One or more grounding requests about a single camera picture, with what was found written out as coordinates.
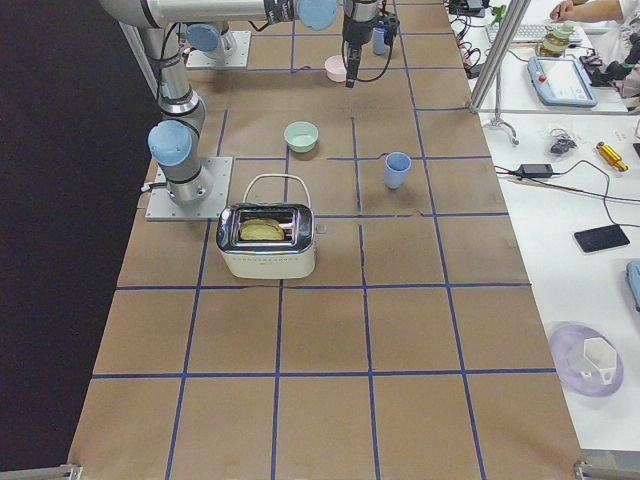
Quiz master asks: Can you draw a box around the white keyboard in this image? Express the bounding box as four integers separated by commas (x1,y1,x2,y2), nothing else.
485,23,567,44

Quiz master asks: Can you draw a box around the cream chrome toaster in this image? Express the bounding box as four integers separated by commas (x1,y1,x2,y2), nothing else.
216,174,316,280

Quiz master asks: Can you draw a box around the black smartphone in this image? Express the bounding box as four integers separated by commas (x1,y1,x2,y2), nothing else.
573,224,630,254

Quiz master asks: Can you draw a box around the person's hand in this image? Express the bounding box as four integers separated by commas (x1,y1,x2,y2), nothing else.
549,0,575,22

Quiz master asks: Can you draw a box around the pink bowl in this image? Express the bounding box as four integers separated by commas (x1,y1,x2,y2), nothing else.
324,55,347,83

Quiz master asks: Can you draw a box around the purple translucent plate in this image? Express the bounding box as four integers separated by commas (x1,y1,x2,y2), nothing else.
549,323,624,397

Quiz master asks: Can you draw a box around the black power cable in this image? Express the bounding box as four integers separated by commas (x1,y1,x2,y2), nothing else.
495,159,640,230

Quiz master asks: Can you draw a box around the blue cup far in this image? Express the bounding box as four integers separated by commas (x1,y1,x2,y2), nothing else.
372,27,389,56

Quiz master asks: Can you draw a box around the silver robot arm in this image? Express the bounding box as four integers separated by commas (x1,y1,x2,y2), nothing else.
183,23,348,83
101,1,400,208

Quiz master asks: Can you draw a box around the blue teach pendant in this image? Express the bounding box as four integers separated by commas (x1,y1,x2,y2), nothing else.
527,56,598,108

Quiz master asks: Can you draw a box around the gold metal cylinder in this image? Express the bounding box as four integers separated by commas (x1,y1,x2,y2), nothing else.
596,141,629,172

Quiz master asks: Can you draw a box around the silver stand foot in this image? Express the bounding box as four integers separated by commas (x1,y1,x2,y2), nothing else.
482,69,520,147

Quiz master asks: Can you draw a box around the aluminium frame post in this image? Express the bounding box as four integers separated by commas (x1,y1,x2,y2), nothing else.
469,0,530,113

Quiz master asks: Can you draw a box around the toast slice in toaster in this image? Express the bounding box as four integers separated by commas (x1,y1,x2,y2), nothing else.
239,218,285,241

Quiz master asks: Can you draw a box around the blue plastic cup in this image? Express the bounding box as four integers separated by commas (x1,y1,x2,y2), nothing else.
384,152,412,190

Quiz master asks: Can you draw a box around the white hexagonal cup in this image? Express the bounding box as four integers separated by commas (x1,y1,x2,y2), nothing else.
579,338,617,385

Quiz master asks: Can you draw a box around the mint green bowl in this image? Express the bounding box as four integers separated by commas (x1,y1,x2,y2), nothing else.
283,121,319,153

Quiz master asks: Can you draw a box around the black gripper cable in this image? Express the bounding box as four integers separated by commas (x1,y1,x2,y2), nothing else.
341,19,397,83

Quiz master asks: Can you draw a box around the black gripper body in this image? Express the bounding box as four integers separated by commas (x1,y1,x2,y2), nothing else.
342,0,399,47

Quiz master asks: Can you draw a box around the black power adapter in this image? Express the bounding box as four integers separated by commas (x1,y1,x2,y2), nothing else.
515,163,554,179

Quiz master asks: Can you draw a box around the black key bundle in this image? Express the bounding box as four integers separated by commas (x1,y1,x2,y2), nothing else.
549,128,577,156

